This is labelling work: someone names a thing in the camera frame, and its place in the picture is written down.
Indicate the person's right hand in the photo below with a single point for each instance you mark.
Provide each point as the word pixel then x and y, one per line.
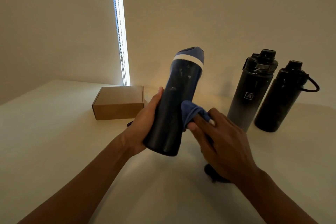
pixel 228 150

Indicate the person's right forearm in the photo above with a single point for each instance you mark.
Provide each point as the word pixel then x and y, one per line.
pixel 278 205

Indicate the navy bottle with blue lid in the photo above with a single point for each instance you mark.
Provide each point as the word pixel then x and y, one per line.
pixel 178 87

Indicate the person's left forearm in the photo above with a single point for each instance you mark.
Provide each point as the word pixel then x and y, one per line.
pixel 73 192

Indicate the brown paper box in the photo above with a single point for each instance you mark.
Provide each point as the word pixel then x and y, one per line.
pixel 118 103

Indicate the blue cloth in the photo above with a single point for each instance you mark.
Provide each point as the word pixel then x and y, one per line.
pixel 189 111

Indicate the black grey gradient bottle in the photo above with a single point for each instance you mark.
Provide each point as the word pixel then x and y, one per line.
pixel 249 95

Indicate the person's left hand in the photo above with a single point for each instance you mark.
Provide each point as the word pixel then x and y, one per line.
pixel 139 132

